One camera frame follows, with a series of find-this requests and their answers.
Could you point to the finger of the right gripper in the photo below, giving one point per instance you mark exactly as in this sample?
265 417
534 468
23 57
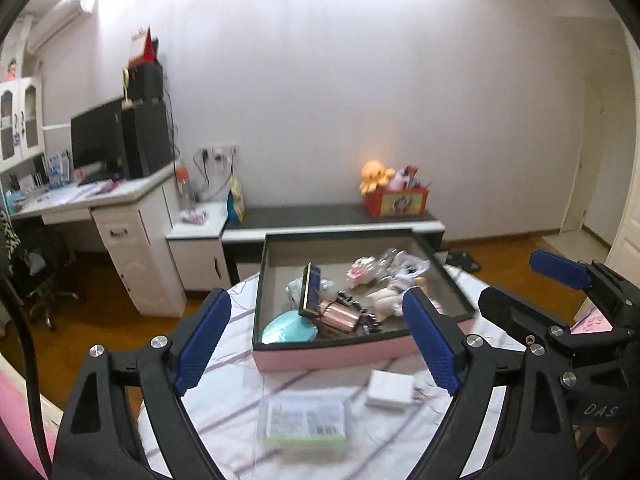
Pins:
573 274
519 318

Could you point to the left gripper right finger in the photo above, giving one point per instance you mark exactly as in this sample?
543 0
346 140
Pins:
539 442

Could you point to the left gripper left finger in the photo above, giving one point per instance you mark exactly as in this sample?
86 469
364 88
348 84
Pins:
97 438

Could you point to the white mini fan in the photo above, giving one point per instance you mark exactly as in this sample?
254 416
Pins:
409 267

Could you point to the baby doll blue dress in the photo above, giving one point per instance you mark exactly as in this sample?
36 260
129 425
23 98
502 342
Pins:
387 301

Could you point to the white charger block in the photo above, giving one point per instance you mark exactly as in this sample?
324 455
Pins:
390 390

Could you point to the clear glass bottle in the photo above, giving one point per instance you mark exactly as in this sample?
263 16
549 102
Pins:
388 265

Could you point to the black hair comb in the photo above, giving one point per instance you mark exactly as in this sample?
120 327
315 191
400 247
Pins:
365 320

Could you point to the pink white block toy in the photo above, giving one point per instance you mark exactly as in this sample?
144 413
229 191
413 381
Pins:
361 272

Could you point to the rose gold metal cylinder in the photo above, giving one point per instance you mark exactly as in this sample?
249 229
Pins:
337 320

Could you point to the clear wipes pack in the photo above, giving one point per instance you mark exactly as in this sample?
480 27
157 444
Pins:
302 421

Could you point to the blue small box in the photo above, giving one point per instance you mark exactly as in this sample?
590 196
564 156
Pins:
309 301

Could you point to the teal clear case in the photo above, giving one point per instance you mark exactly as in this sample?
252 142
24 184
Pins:
289 328

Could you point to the pink bedding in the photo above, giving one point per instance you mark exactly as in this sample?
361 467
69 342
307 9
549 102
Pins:
15 416

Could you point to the black bathroom scale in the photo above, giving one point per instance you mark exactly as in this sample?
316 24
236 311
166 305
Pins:
463 260

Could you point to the striped white tablecloth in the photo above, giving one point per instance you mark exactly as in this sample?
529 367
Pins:
224 407

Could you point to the orange toy box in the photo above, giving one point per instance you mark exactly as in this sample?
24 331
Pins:
407 203

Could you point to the black office chair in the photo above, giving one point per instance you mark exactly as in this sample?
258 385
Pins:
38 264

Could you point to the pink black storage box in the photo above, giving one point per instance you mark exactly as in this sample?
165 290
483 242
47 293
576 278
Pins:
335 299

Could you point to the yellow octopus plush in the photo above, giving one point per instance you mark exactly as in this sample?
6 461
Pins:
374 175

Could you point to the white side cabinet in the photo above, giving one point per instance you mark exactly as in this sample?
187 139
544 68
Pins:
198 252

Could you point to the white desk with drawers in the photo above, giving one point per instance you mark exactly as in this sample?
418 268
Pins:
133 221

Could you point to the snack bag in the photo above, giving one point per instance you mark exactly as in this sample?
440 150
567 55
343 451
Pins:
235 202

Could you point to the orange cap bottle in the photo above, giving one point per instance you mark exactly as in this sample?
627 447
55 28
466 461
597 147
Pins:
184 188

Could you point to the black computer monitor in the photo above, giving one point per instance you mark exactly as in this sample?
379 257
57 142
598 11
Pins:
97 143

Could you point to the black computer tower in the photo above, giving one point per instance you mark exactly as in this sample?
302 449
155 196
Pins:
147 146

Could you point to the white glass-door cabinet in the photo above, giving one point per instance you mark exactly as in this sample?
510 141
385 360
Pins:
22 135

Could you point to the black small speaker box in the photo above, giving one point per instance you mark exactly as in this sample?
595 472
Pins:
143 82

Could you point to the pink doll figurine on cabinet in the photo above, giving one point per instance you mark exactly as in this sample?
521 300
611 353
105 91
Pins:
11 71

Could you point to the red calendar stand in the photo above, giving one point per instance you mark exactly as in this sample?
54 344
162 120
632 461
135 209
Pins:
141 48

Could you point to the white air conditioner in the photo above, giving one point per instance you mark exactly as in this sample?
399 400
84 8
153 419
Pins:
63 15

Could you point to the white door frame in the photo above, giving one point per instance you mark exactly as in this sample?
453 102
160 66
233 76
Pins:
624 256

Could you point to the wall power strip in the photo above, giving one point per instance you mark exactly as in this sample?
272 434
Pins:
228 150

